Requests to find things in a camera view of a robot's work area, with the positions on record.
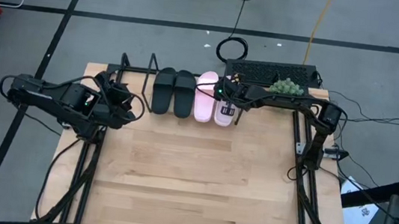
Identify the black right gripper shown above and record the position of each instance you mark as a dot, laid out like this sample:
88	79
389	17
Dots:
237	93

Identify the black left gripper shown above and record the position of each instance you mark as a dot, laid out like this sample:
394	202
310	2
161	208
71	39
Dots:
105	110

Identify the black slide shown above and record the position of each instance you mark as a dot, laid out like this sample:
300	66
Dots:
184	95
163	91

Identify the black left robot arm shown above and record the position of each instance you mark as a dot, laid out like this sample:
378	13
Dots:
35	95

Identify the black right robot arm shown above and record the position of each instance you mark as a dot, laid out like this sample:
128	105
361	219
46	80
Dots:
329	115

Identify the green artificial plant ball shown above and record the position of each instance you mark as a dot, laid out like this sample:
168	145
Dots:
287	87

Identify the black power adapter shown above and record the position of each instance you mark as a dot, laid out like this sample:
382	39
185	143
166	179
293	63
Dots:
338	154

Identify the black beam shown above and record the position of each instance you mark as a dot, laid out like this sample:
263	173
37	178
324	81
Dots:
371	193

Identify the white paper sheet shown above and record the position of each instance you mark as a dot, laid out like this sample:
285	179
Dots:
357	216

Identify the wooden shelf with black frame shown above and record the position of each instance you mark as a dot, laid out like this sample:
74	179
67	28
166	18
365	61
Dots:
238	118

